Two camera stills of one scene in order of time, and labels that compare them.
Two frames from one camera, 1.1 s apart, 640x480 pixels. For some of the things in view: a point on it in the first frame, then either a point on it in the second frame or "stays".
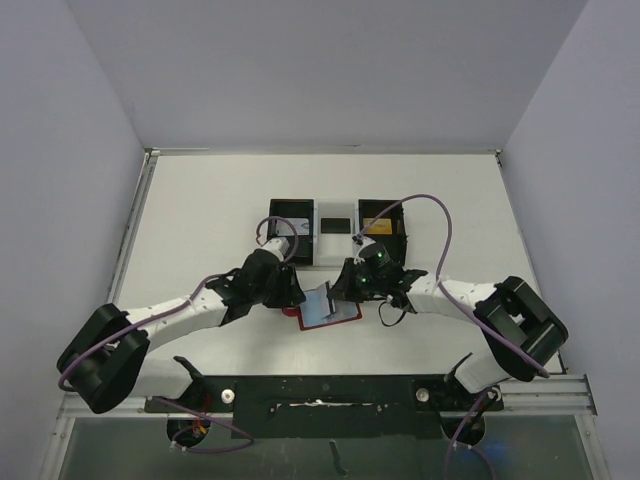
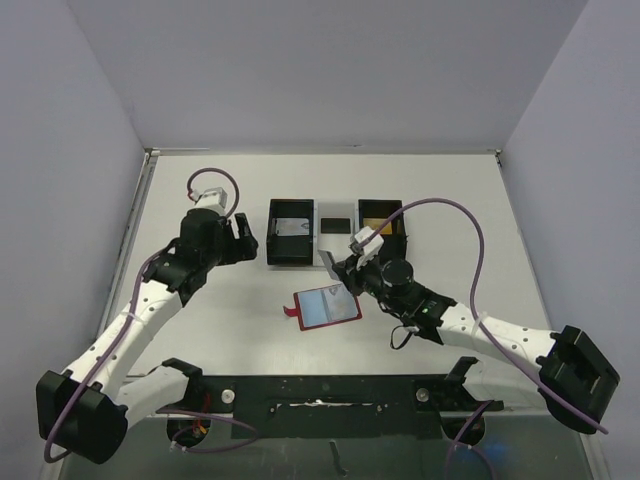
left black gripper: [290, 294] -> [243, 248]
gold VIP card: [379, 226] stays
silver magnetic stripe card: [301, 225] stays
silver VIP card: [318, 307] -> [329, 259]
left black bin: [302, 246] stays
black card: [336, 225] stays
